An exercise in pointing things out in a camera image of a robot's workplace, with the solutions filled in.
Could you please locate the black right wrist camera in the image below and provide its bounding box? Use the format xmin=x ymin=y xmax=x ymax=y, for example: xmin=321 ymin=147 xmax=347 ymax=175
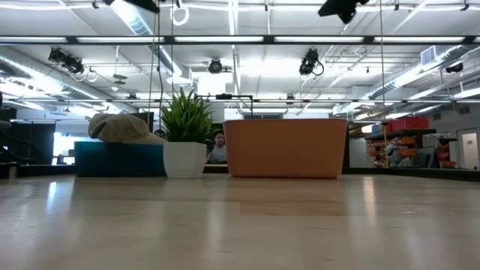
xmin=338 ymin=9 xmax=358 ymax=26

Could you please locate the thin far frame bar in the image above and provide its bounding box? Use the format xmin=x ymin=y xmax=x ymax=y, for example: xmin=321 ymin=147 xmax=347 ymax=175
xmin=0 ymin=97 xmax=480 ymax=104

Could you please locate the overhead frame light bar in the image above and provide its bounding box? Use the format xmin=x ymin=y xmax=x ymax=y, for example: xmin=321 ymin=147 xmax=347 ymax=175
xmin=0 ymin=34 xmax=480 ymax=47

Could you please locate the green spiky plant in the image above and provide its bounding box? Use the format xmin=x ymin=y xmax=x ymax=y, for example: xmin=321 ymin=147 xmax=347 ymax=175
xmin=160 ymin=88 xmax=222 ymax=143

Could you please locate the round black ceiling camera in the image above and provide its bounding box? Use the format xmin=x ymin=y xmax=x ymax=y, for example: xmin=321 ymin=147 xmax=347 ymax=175
xmin=207 ymin=58 xmax=224 ymax=75

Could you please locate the black storage shelf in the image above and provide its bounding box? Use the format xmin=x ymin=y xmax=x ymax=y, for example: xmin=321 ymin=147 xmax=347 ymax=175
xmin=365 ymin=129 xmax=458 ymax=170

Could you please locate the beige baseball cap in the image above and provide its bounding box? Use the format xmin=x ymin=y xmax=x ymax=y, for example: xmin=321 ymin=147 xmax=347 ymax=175
xmin=87 ymin=112 xmax=168 ymax=146

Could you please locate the black cabinet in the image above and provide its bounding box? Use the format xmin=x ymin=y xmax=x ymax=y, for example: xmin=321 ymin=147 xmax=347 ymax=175
xmin=0 ymin=120 xmax=56 ymax=166

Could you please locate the black camera with cable loop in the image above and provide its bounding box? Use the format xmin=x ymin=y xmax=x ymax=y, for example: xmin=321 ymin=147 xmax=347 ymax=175
xmin=298 ymin=47 xmax=326 ymax=77

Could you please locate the black hanging cable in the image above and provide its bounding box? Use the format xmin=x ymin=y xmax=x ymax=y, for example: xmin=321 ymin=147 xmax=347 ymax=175
xmin=156 ymin=0 xmax=164 ymax=131

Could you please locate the white cable loop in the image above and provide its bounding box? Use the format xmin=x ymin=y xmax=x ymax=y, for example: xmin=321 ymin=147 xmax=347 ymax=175
xmin=170 ymin=0 xmax=191 ymax=27

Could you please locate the orange plastic bin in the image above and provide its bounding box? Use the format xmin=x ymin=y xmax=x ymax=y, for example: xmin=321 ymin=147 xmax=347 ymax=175
xmin=223 ymin=118 xmax=349 ymax=179

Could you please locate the white plant pot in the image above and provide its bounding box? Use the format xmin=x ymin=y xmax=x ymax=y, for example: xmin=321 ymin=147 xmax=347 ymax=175
xmin=162 ymin=141 xmax=208 ymax=180

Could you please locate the thin hanging cable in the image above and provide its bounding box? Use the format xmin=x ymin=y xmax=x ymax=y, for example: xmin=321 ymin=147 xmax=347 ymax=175
xmin=378 ymin=0 xmax=388 ymax=168
xmin=146 ymin=0 xmax=158 ymax=139

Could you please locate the teal plastic bin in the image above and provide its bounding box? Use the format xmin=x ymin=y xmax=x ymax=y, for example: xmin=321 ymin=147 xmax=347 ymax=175
xmin=73 ymin=141 xmax=168 ymax=178

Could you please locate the dark computer monitor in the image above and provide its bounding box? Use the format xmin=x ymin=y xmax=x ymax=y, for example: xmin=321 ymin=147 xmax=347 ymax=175
xmin=139 ymin=111 xmax=155 ymax=133

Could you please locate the small black hanging camera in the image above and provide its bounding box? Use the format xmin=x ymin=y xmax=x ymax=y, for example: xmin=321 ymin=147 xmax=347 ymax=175
xmin=445 ymin=61 xmax=465 ymax=74

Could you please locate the white door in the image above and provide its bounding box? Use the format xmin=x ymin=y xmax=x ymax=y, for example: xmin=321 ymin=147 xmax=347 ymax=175
xmin=456 ymin=127 xmax=480 ymax=172

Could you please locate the silver ventilation duct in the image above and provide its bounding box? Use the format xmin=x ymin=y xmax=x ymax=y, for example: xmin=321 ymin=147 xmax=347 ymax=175
xmin=108 ymin=0 xmax=196 ymax=80
xmin=369 ymin=44 xmax=470 ymax=101

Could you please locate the red storage bin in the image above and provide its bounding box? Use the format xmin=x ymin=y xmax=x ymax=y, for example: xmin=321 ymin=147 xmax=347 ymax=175
xmin=385 ymin=117 xmax=431 ymax=134

